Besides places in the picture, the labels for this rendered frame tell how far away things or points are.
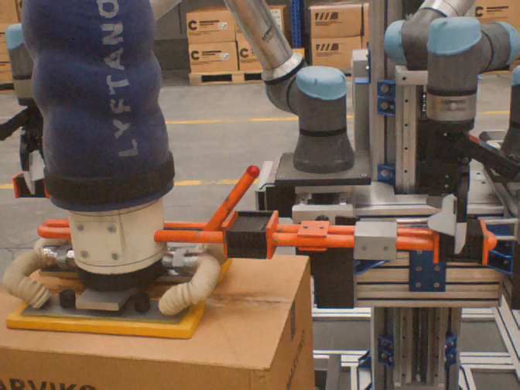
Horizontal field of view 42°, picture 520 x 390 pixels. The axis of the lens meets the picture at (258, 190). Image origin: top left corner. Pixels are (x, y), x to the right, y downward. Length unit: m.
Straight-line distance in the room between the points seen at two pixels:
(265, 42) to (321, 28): 6.53
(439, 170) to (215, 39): 7.40
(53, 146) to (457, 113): 0.64
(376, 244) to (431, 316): 0.82
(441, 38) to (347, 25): 7.15
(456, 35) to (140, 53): 0.49
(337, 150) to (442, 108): 0.59
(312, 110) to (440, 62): 0.59
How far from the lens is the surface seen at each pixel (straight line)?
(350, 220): 1.21
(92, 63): 1.10
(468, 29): 1.06
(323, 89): 1.59
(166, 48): 9.77
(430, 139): 1.11
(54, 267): 1.37
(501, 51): 1.15
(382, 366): 2.11
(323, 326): 2.60
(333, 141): 1.62
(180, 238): 1.21
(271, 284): 1.31
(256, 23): 1.66
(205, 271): 1.18
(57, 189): 1.18
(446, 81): 1.07
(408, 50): 1.22
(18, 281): 1.28
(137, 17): 1.12
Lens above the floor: 1.55
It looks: 20 degrees down
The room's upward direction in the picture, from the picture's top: 4 degrees counter-clockwise
